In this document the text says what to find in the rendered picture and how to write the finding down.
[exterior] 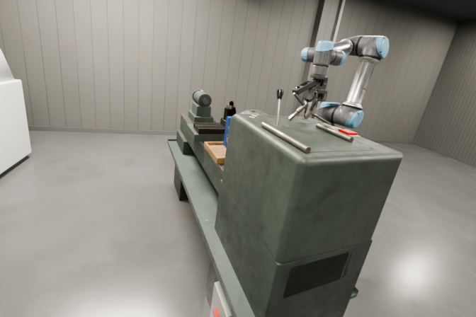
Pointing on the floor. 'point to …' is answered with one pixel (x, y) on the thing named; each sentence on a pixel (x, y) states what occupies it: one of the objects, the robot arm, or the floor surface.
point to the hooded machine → (12, 120)
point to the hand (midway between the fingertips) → (304, 116)
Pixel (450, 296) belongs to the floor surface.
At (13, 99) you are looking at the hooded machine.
